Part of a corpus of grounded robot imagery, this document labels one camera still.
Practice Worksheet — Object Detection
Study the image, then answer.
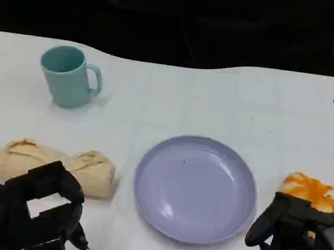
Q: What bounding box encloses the pale green mug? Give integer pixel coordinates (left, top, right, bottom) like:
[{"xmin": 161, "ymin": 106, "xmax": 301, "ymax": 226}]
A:
[{"xmin": 35, "ymin": 43, "xmax": 107, "ymax": 112}]

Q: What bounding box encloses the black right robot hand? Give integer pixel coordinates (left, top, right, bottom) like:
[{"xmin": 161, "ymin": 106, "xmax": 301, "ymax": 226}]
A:
[{"xmin": 243, "ymin": 188, "xmax": 334, "ymax": 250}]

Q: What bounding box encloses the lilac plate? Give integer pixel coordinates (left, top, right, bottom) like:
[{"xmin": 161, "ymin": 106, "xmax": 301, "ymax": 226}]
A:
[{"xmin": 127, "ymin": 129, "xmax": 264, "ymax": 250}]

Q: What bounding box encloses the orange and white bread roll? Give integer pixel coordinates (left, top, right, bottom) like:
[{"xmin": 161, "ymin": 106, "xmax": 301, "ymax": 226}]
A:
[{"xmin": 274, "ymin": 170, "xmax": 334, "ymax": 241}]

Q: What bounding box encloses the beige towel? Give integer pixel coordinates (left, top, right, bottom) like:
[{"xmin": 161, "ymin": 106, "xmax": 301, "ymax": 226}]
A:
[{"xmin": 0, "ymin": 135, "xmax": 121, "ymax": 201}]

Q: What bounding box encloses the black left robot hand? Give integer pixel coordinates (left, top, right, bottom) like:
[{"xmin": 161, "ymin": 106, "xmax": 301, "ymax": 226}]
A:
[{"xmin": 0, "ymin": 153, "xmax": 100, "ymax": 250}]

